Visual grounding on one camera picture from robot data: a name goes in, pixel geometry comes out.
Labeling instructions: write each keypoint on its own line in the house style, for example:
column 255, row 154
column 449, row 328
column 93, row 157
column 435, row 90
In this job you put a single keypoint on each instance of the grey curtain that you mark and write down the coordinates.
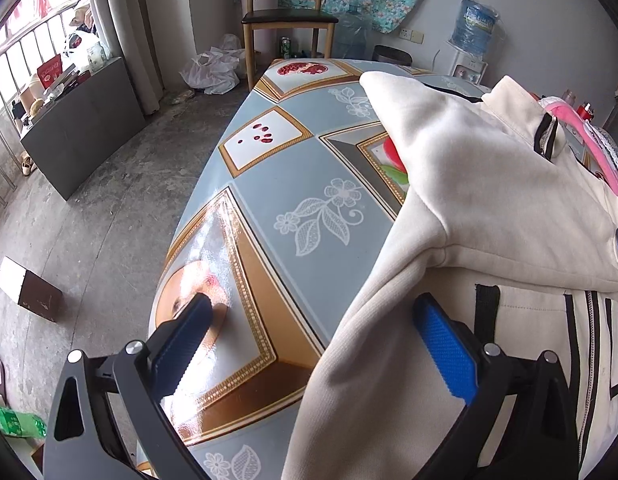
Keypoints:
column 129, row 35

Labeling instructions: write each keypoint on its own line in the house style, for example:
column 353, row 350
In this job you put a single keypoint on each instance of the white water dispenser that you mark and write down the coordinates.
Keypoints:
column 469, row 67

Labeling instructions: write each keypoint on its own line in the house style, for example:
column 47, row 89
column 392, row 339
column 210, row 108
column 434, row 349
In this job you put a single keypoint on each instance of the white red shopping bag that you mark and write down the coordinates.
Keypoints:
column 81, row 45

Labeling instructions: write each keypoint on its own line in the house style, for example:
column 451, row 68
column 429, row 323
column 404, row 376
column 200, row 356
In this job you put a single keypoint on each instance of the red thermos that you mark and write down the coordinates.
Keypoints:
column 585, row 111

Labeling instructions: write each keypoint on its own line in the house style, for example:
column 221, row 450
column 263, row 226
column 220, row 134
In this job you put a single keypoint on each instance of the beige sandals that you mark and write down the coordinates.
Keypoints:
column 28, row 166

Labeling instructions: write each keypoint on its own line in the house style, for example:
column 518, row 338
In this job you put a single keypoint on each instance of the metal window railing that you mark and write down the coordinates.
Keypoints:
column 19, row 45

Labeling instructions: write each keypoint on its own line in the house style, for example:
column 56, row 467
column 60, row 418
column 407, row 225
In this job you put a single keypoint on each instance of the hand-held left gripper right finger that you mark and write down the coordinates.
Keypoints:
column 446, row 355

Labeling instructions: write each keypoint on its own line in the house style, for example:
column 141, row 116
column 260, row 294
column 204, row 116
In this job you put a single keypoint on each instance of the dark rice cooker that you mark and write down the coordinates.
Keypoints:
column 391, row 55

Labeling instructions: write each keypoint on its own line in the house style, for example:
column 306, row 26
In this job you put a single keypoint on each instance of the white wall socket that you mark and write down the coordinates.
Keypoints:
column 411, row 35

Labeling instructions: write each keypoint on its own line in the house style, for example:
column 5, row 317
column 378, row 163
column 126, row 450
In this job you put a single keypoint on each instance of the green plastic bottle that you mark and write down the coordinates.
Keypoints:
column 19, row 422

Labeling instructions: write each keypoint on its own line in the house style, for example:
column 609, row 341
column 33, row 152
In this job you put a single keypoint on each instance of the green drink can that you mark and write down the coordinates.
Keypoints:
column 286, row 48

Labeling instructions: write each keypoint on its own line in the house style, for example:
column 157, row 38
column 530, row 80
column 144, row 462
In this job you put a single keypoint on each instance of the white plastic bag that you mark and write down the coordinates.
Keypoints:
column 214, row 67

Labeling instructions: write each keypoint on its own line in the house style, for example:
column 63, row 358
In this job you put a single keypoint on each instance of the empty clear water jug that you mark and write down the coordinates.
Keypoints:
column 351, row 35

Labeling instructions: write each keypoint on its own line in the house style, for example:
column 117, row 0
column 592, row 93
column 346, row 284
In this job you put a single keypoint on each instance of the clear glass jar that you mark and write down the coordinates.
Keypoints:
column 568, row 97

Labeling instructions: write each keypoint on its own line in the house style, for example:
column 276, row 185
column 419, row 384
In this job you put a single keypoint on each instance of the cream zip jacket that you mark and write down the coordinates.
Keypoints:
column 479, row 185

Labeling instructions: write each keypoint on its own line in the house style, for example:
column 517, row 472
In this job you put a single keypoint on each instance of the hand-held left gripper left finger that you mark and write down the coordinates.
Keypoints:
column 184, row 345

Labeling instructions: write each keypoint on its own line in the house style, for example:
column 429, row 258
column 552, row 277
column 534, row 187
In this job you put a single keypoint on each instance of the dark grey cabinet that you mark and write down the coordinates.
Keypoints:
column 84, row 130

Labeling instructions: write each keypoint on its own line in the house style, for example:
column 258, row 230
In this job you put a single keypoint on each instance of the blue water jug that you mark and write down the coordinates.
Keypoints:
column 471, row 25

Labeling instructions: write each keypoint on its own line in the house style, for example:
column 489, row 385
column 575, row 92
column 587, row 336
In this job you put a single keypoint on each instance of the red box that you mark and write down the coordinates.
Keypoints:
column 51, row 71

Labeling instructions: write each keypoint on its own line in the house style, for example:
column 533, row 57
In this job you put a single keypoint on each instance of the wooden chair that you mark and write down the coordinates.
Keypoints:
column 289, row 19

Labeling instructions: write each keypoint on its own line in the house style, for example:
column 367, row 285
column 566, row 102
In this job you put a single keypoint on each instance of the pink floral blanket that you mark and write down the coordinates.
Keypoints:
column 584, row 130

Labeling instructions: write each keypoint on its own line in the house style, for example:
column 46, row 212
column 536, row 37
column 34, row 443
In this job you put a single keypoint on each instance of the brown cardboard box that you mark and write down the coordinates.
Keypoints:
column 39, row 300

